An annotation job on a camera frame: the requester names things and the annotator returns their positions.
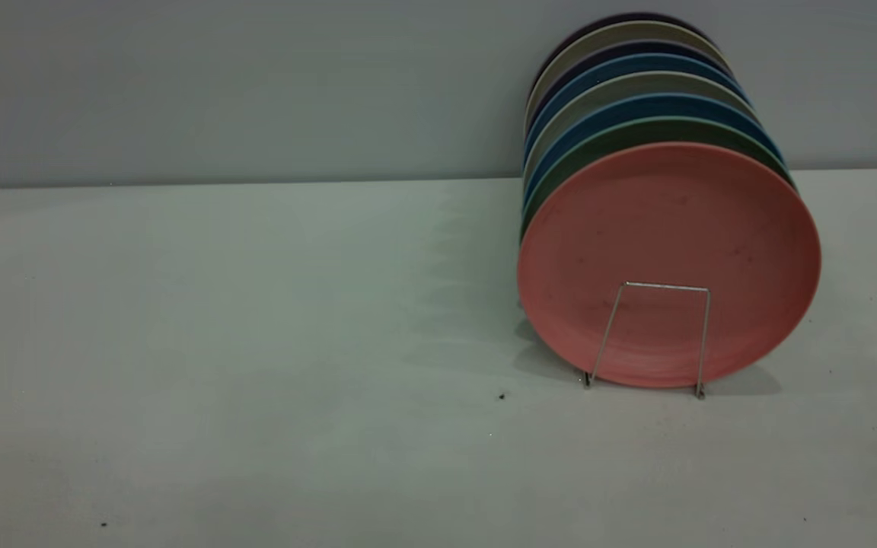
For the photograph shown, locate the grey beige round plate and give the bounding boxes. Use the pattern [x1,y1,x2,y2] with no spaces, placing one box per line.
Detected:
[526,21,732,115]
[524,72,759,187]

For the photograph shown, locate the pink round plate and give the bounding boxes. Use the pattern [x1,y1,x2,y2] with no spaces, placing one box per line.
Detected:
[516,142,822,389]

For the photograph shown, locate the dark purple round plate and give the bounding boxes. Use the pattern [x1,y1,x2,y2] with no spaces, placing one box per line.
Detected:
[534,12,713,84]
[526,40,732,130]

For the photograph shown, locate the teal green round plate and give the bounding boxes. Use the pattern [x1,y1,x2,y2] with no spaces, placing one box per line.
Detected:
[519,116,797,244]

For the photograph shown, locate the blue round plate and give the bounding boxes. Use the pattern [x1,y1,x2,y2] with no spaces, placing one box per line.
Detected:
[522,93,786,214]
[524,53,750,164]

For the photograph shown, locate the silver wire plate rack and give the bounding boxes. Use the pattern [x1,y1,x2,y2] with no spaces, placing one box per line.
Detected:
[582,282,712,400]

